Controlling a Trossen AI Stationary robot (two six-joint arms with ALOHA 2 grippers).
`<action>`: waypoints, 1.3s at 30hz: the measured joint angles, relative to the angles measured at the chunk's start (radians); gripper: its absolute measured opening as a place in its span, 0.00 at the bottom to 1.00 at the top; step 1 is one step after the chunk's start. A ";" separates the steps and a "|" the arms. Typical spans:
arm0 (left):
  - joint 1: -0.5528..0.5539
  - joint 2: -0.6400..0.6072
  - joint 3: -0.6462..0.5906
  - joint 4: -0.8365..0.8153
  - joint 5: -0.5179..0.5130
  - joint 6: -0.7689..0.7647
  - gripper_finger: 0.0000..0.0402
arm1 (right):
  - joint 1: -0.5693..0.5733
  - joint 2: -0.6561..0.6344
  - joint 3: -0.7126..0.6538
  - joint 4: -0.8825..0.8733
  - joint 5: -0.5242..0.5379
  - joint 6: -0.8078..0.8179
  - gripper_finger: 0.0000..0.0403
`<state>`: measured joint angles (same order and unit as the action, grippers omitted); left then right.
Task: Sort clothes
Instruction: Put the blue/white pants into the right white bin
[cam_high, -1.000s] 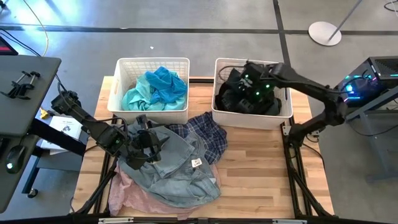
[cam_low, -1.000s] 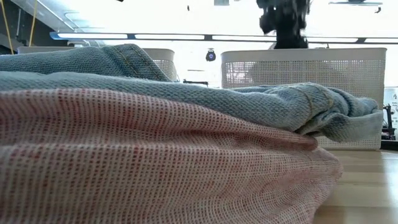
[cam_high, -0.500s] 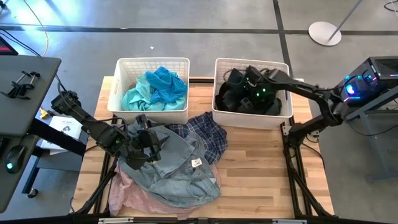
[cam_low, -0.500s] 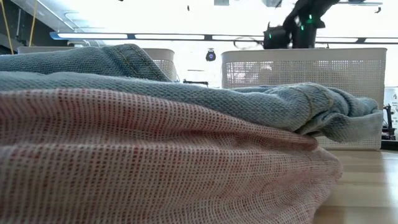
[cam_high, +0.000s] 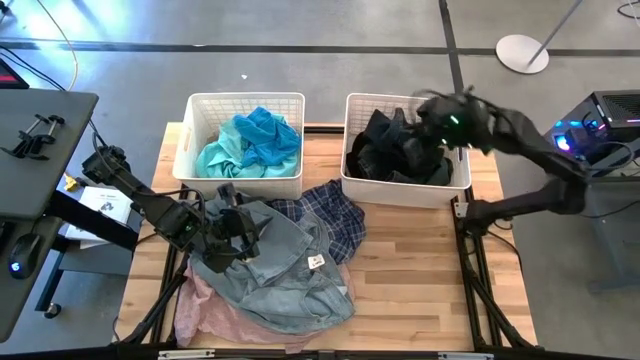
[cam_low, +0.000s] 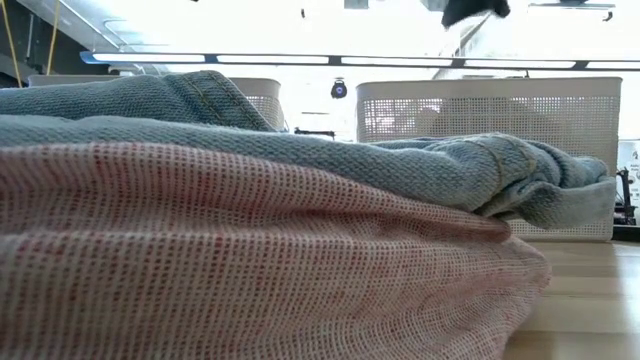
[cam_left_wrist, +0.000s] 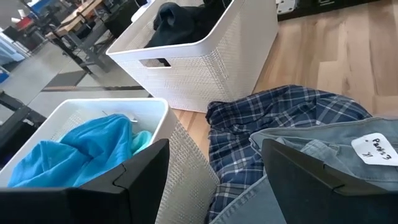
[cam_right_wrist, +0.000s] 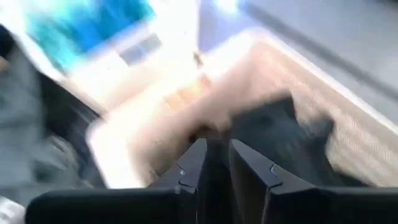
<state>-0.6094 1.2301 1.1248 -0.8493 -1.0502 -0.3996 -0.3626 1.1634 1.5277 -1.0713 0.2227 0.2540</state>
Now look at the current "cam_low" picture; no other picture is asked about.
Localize light blue denim jeans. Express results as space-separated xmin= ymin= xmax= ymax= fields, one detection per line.
xmin=0 ymin=69 xmax=618 ymax=232

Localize pink waffle-weave cloth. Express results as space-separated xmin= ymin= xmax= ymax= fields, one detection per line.
xmin=0 ymin=141 xmax=552 ymax=360

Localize white perforated plastic basket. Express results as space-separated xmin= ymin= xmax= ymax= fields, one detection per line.
xmin=27 ymin=74 xmax=288 ymax=134
xmin=355 ymin=76 xmax=624 ymax=244

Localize thin black background stand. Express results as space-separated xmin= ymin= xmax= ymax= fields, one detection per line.
xmin=293 ymin=126 xmax=337 ymax=140

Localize yellow hanging cord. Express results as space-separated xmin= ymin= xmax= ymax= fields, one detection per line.
xmin=45 ymin=0 xmax=62 ymax=77
xmin=0 ymin=0 xmax=24 ymax=89

